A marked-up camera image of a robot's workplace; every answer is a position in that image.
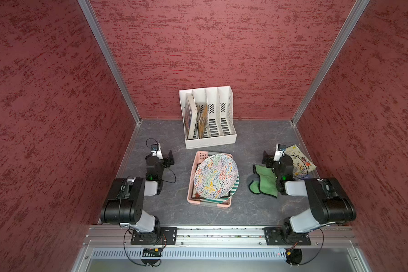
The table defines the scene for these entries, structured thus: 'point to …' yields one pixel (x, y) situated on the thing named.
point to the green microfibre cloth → (267, 184)
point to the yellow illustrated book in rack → (203, 120)
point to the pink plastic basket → (192, 197)
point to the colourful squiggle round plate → (216, 176)
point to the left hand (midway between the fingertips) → (163, 153)
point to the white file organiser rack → (208, 117)
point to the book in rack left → (191, 117)
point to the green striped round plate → (227, 196)
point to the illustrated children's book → (301, 164)
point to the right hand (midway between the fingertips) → (271, 153)
